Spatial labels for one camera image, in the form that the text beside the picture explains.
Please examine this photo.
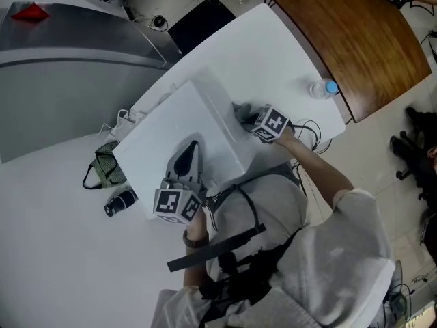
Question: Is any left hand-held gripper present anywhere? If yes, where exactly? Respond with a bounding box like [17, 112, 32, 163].
[152, 140, 208, 226]

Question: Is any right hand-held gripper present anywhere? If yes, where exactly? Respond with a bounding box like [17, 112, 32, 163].
[244, 104, 292, 144]

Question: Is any grey cloth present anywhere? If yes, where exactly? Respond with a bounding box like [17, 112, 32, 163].
[231, 101, 256, 126]

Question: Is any person's right forearm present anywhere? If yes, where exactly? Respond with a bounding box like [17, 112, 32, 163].
[272, 126, 355, 211]

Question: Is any person's left forearm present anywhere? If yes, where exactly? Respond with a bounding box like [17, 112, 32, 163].
[182, 208, 211, 288]

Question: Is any clear plastic water bottle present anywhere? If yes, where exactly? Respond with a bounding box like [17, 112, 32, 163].
[309, 78, 339, 100]

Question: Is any white power strip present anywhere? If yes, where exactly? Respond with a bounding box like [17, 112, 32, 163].
[117, 109, 147, 129]

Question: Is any dark wristwatch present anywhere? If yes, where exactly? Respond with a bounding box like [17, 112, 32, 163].
[182, 229, 210, 250]

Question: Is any green striped bag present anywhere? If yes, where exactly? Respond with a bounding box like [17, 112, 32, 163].
[82, 140, 128, 191]

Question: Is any brown wooden table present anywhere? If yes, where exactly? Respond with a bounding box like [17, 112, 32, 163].
[249, 0, 433, 124]

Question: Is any black square chair seat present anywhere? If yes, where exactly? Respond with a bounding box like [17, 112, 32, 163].
[167, 0, 237, 56]

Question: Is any person's white shirt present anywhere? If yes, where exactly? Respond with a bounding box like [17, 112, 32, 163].
[152, 175, 397, 328]

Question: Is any red cloth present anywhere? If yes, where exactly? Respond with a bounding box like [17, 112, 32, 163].
[10, 1, 51, 23]

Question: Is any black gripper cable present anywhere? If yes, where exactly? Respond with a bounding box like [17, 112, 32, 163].
[290, 120, 334, 156]

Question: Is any white power cable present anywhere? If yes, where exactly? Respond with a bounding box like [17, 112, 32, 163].
[98, 123, 120, 139]

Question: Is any black chest camera mount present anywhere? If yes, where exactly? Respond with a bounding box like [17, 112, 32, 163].
[166, 223, 308, 324]

